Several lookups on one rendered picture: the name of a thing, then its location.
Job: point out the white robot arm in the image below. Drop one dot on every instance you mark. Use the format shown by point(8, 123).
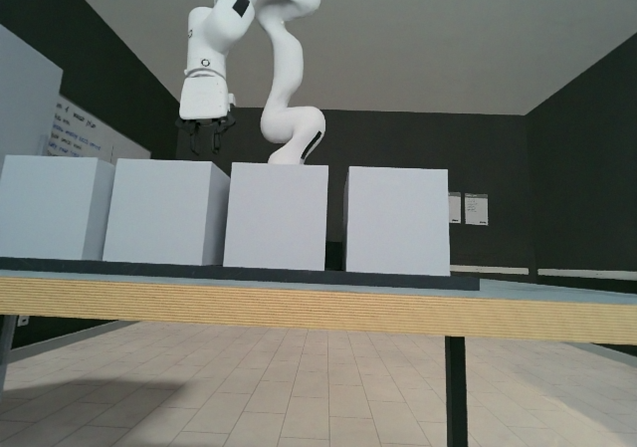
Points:
point(210, 40)

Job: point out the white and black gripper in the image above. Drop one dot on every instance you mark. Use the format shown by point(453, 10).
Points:
point(205, 100)

